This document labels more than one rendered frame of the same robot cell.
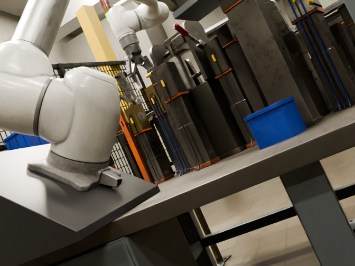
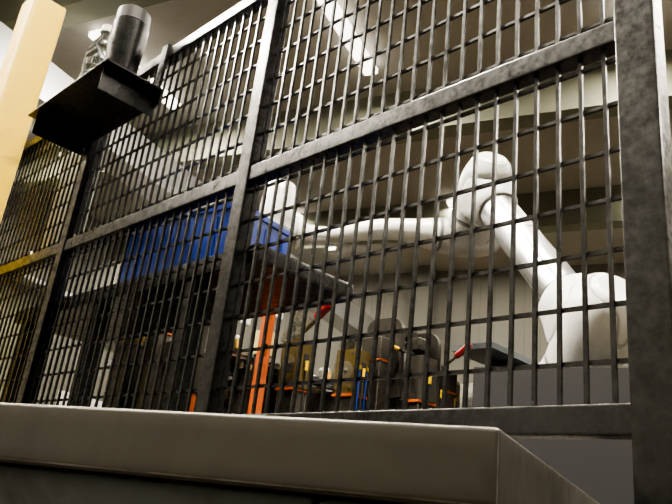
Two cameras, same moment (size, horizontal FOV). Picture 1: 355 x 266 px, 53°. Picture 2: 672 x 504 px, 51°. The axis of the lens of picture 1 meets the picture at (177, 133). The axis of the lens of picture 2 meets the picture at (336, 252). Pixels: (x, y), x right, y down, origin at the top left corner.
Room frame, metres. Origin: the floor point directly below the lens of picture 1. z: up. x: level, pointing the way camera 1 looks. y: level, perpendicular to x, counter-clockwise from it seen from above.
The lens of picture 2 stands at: (1.21, 1.83, 0.65)
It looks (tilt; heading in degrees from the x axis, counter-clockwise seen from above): 21 degrees up; 279
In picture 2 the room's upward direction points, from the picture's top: 7 degrees clockwise
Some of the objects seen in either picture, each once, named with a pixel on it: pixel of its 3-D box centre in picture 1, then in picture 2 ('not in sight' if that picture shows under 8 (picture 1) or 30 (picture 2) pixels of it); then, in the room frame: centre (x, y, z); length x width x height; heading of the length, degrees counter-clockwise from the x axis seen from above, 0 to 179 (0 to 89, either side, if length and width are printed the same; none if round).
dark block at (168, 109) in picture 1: (178, 116); (371, 416); (1.35, -0.03, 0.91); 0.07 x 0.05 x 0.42; 143
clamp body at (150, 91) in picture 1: (170, 129); (350, 423); (1.39, 0.02, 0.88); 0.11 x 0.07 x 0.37; 143
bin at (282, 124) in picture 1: (276, 123); not in sight; (0.90, -0.24, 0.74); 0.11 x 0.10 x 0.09; 53
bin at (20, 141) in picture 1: (45, 141); (204, 259); (1.65, 0.59, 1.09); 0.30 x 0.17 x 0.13; 152
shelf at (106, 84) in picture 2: not in sight; (100, 91); (1.96, 0.60, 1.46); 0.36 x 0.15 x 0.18; 143
